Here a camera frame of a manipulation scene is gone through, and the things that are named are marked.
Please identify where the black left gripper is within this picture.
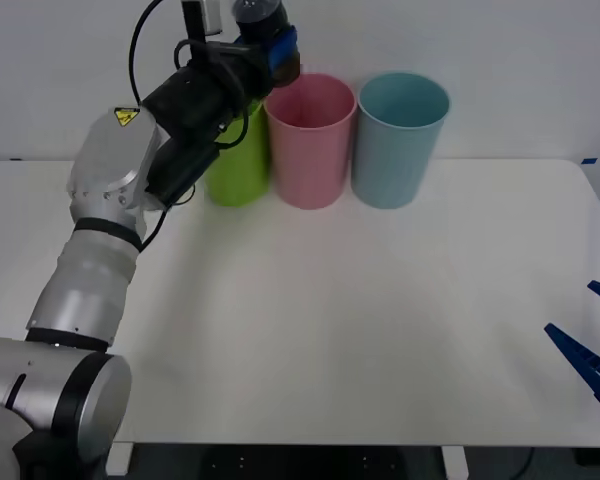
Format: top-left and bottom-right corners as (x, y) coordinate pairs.
(187, 26), (300, 101)

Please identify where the dark plastic bottle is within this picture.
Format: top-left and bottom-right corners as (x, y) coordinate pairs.
(232, 0), (302, 87)

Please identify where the green plastic bin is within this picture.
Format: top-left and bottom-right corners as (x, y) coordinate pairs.
(202, 97), (271, 208)

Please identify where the pink plastic bin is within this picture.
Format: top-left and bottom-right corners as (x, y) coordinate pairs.
(263, 72), (358, 211)

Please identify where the white table leg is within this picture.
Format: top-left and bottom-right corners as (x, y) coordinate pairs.
(440, 445), (469, 480)
(105, 443), (132, 477)

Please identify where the pale blue plastic bin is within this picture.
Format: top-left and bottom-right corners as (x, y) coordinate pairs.
(352, 72), (451, 210)

